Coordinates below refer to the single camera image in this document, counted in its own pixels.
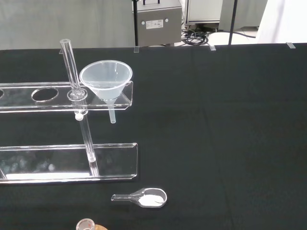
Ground glass weighing funnel with powder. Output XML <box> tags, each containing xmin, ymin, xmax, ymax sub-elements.
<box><xmin>110</xmin><ymin>188</ymin><xmax>167</xmax><ymax>208</ymax></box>

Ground clear acrylic funnel stand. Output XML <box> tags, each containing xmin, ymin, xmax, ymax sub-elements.
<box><xmin>0</xmin><ymin>38</ymin><xmax>139</xmax><ymax>185</ymax></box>

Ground black bench cloth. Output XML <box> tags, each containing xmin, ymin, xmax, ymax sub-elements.
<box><xmin>0</xmin><ymin>42</ymin><xmax>307</xmax><ymax>230</ymax></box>

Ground grey equipment box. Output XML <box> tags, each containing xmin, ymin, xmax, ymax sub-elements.
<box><xmin>133</xmin><ymin>0</ymin><xmax>183</xmax><ymax>47</ymax></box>

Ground black tripod pole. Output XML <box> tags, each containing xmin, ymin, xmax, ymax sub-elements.
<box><xmin>228</xmin><ymin>0</ymin><xmax>239</xmax><ymax>46</ymax></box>
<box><xmin>132</xmin><ymin>0</ymin><xmax>140</xmax><ymax>47</ymax></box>

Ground white cabinet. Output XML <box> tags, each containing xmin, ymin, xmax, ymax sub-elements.
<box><xmin>185</xmin><ymin>0</ymin><xmax>223</xmax><ymax>25</ymax></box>

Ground glass round-bottom flask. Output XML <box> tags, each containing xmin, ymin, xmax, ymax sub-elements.
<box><xmin>76</xmin><ymin>218</ymin><xmax>95</xmax><ymax>230</ymax></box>

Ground black floor cables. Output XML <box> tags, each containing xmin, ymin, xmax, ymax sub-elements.
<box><xmin>180</xmin><ymin>23</ymin><xmax>258</xmax><ymax>46</ymax></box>

